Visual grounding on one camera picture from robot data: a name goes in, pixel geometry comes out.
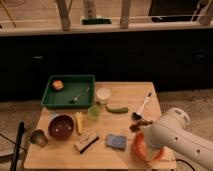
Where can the blue sponge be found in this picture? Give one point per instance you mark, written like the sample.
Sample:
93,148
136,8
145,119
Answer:
117,142

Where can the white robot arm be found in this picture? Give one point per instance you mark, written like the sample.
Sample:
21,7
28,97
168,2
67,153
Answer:
170,130

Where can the purple bowl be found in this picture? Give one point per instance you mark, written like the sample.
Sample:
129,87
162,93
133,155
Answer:
61,127

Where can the orange bowl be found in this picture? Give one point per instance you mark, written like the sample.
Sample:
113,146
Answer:
140,150

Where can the white cup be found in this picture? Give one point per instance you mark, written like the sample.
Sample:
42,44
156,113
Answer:
103,95

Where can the metal spoon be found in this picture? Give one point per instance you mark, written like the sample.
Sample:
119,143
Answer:
75,99

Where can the green translucent cup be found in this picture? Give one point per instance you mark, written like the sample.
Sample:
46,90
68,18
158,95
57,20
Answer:
93,113

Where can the green cucumber toy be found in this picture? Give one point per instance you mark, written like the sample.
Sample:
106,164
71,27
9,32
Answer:
122,110

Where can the green plastic tray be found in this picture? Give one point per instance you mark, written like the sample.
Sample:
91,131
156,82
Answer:
72,86

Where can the orange fruit toy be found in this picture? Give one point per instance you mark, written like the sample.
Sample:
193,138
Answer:
57,85

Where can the whiteboard eraser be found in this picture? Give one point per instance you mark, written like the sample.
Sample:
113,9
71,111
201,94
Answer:
85,141

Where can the green block on shelf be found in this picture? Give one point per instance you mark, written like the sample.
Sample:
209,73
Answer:
96,21

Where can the small metal cup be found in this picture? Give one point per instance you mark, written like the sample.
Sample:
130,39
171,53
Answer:
38,138

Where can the black pole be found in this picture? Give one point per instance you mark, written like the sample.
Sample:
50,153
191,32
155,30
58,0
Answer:
17,147

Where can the white handled black brush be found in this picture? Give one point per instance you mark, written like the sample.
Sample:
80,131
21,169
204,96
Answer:
138,114

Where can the wooden shelf rail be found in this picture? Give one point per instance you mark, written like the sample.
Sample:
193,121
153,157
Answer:
108,28

